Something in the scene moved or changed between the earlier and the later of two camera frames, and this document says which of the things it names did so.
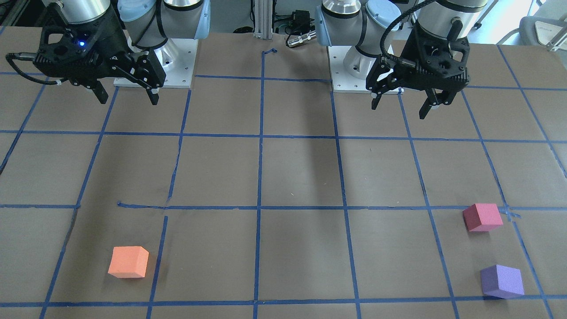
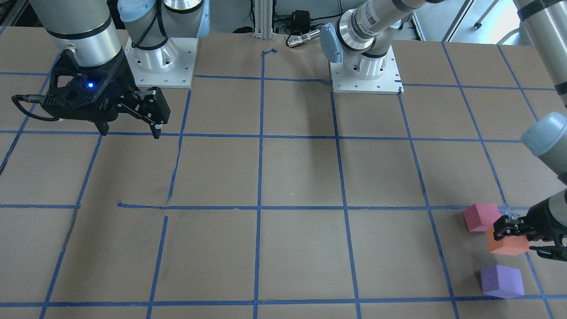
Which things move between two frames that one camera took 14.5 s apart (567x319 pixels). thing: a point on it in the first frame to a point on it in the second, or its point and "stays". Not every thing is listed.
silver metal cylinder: [311, 36] stays
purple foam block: [502, 282] stays
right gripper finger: [100, 92] to [103, 127]
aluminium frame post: [263, 19] stays
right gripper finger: [153, 94] to [156, 130]
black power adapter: [302, 23] stays
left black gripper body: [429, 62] to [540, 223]
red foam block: [482, 217] stays
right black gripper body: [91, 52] to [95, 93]
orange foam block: [129, 262] to [514, 245]
